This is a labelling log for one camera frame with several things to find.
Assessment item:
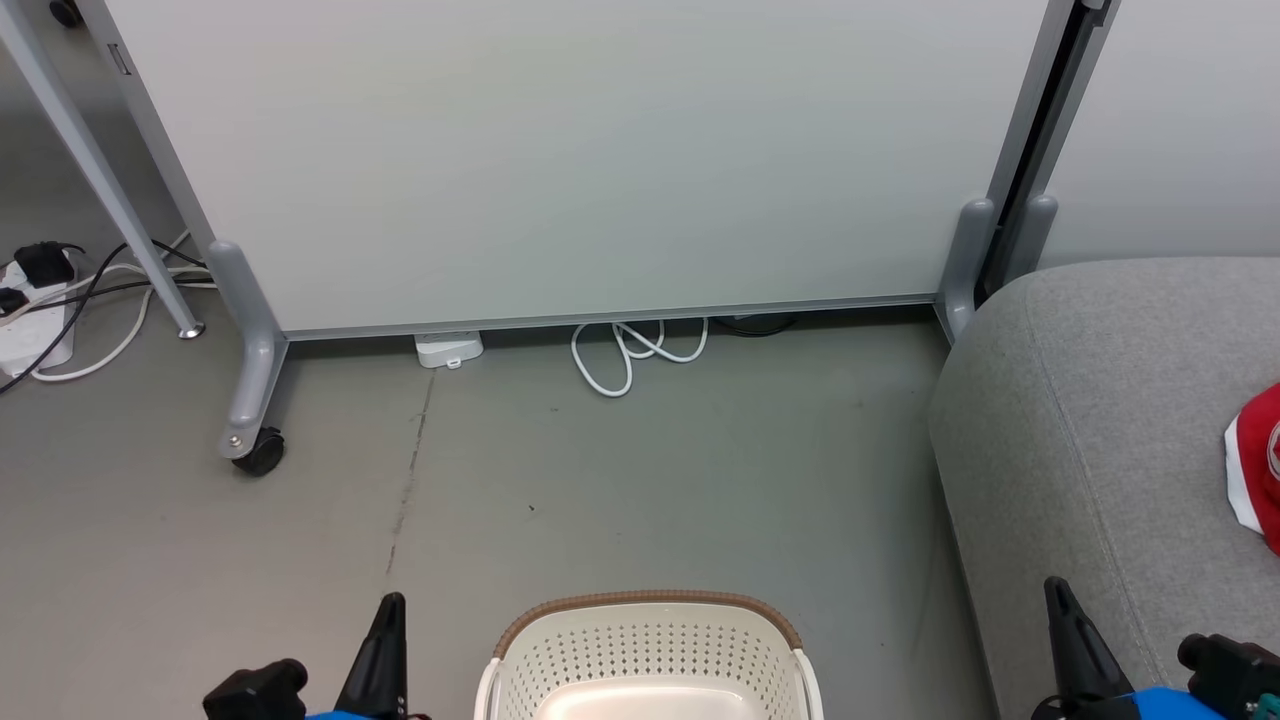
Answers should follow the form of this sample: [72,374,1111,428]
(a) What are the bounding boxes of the grey metal table leg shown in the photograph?
[0,0,206,339]

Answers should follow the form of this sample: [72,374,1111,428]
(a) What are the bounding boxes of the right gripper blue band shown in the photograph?
[1035,577,1229,720]

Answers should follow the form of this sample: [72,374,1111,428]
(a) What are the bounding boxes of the cream perforated laundry basket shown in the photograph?
[473,590,826,720]

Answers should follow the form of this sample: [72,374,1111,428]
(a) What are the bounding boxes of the white power cable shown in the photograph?
[30,232,216,384]

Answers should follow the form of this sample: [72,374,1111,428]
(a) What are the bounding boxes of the white power adapter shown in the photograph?
[415,330,485,370]

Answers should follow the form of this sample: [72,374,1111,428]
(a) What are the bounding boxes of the white power strip with cables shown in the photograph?
[0,240,211,396]

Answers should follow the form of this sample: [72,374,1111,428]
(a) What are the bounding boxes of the white partition panel grey frame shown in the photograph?
[75,0,1079,463]
[985,0,1280,301]

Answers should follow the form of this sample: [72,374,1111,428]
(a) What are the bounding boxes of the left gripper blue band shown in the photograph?
[300,592,433,720]

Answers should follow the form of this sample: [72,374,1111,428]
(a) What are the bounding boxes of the white coiled cable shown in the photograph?
[571,318,710,399]

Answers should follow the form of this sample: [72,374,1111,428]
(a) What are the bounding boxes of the red garment white band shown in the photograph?
[1224,383,1280,556]

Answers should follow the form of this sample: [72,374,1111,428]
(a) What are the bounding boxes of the grey fabric sofa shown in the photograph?
[928,258,1280,720]

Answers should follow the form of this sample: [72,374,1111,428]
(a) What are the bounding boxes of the dark grey cable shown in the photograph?
[712,314,799,338]

